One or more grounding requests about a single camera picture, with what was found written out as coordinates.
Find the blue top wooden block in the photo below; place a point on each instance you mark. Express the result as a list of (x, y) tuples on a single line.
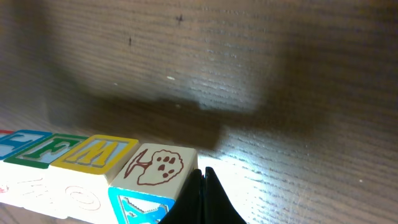
[(147, 187)]

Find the wooden block blue side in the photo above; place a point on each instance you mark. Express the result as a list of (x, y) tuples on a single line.
[(11, 143)]

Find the wooden block teal side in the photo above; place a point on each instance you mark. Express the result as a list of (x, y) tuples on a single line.
[(81, 177)]

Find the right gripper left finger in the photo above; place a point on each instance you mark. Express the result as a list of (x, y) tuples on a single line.
[(187, 208)]

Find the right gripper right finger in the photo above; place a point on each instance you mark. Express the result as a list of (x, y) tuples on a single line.
[(217, 208)]

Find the plain cream wooden block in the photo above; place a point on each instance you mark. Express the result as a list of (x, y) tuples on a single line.
[(25, 179)]

